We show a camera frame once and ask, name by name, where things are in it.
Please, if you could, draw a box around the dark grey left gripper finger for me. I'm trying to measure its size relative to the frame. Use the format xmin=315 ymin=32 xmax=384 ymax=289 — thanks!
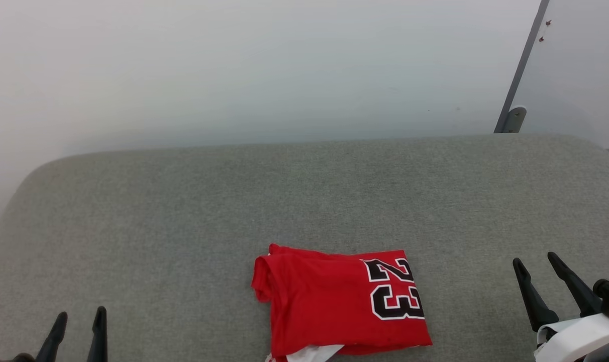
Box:
xmin=87 ymin=306 xmax=108 ymax=362
xmin=36 ymin=312 xmax=68 ymax=362

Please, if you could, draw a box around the grey metal wall strip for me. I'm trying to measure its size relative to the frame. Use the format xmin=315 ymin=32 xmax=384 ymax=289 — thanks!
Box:
xmin=494 ymin=0 xmax=550 ymax=134

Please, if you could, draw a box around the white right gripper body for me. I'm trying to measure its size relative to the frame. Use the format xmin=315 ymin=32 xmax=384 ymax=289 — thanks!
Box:
xmin=534 ymin=313 xmax=609 ymax=362

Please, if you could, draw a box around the red basketball jersey garment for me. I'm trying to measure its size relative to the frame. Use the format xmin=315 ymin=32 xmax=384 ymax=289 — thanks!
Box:
xmin=251 ymin=243 xmax=433 ymax=362

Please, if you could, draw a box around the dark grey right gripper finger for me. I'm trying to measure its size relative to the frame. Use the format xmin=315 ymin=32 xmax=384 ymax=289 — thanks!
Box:
xmin=547 ymin=251 xmax=603 ymax=318
xmin=513 ymin=257 xmax=560 ymax=333

